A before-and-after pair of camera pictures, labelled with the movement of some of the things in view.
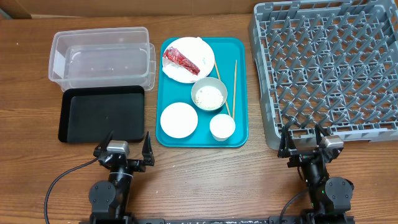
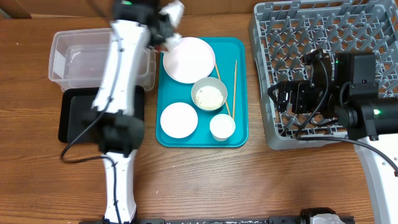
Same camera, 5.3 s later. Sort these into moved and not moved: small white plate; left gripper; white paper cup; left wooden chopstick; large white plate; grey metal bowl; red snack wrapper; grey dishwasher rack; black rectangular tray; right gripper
Moved: red snack wrapper; right gripper; left gripper
Not moved: small white plate; left wooden chopstick; large white plate; white paper cup; black rectangular tray; grey metal bowl; grey dishwasher rack
